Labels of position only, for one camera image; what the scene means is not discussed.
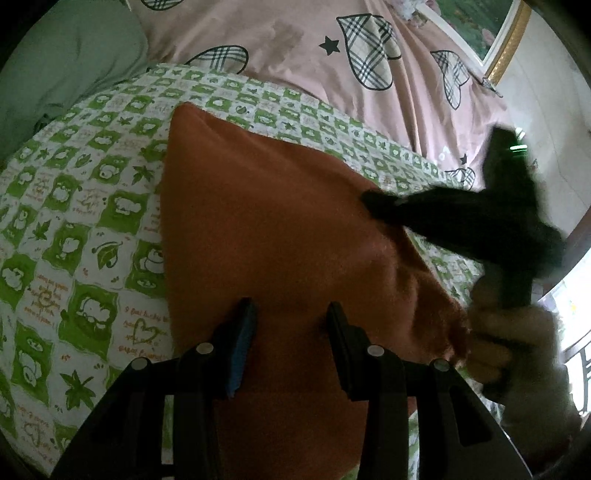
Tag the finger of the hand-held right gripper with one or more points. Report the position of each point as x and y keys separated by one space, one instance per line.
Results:
x=415 y=210

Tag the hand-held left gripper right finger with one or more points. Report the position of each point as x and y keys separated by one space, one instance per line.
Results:
x=341 y=346

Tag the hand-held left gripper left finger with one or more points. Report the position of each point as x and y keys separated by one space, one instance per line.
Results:
x=240 y=350

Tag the orange knit sweater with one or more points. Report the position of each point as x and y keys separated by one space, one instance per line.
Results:
x=286 y=221

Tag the person's right forearm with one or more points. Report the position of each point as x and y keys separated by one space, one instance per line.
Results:
x=540 y=415

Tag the person's right hand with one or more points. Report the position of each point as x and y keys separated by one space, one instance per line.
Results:
x=508 y=341

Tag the green checkered printed blanket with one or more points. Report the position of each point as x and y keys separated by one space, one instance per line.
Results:
x=78 y=258

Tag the gold framed painting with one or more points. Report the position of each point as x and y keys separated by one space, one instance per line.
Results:
x=480 y=23

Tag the pink quilt with plaid hearts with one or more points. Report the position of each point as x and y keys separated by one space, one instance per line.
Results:
x=300 y=37

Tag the green pillow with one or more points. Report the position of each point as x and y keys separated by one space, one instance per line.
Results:
x=69 y=64

